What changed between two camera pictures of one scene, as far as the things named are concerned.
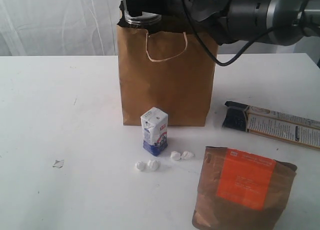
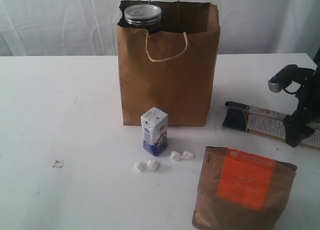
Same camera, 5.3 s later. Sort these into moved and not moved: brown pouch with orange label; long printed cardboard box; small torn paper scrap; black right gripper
Moved: black right gripper
Not moved: brown pouch with orange label; long printed cardboard box; small torn paper scrap
